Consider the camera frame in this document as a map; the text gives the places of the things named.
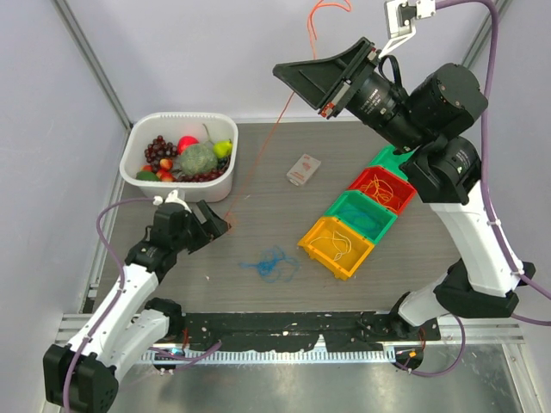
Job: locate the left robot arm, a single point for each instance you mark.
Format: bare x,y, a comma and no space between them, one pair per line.
85,374

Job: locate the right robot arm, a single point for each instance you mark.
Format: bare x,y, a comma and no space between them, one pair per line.
427,126

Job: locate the red apple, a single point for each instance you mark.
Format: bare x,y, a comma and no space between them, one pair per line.
185,142

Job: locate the aluminium frame post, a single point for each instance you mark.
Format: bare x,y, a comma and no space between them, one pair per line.
87,52
483,34

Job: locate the far green plastic bin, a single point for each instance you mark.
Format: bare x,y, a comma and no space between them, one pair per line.
390,161

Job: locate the grey card box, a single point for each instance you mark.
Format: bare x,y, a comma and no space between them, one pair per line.
303,170

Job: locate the white fruit basket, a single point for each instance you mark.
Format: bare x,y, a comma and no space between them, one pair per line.
208,128

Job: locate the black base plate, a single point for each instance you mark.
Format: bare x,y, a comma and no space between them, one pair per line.
292,332

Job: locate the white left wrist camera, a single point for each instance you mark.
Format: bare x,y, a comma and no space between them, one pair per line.
172,197

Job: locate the green lime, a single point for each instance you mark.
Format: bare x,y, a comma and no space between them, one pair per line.
147,176

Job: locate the aluminium frame post left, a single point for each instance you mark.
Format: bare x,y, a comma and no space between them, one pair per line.
87,52

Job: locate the white slotted cable duct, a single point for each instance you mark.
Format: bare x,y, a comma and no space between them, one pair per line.
313,356

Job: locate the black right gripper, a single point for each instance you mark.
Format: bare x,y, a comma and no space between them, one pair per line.
316,80

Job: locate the near green plastic bin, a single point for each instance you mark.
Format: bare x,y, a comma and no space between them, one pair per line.
362,215

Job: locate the red plastic bin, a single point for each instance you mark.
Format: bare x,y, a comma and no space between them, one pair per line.
385,188

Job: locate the green plastic bin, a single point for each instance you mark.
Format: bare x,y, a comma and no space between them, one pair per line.
362,215
390,161

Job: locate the dark red grape bunch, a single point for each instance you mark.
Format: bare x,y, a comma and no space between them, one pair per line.
159,149

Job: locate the strawberry pile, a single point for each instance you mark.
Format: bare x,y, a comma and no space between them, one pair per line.
163,169

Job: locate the green melon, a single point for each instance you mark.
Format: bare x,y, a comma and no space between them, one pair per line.
197,159

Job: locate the aluminium frame post right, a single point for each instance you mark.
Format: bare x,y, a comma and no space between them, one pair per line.
483,34

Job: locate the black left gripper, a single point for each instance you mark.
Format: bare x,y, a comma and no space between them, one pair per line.
210,229

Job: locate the yellow plastic bin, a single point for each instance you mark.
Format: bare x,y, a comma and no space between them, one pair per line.
337,247

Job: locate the green pear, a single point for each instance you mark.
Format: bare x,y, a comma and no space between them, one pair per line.
223,149

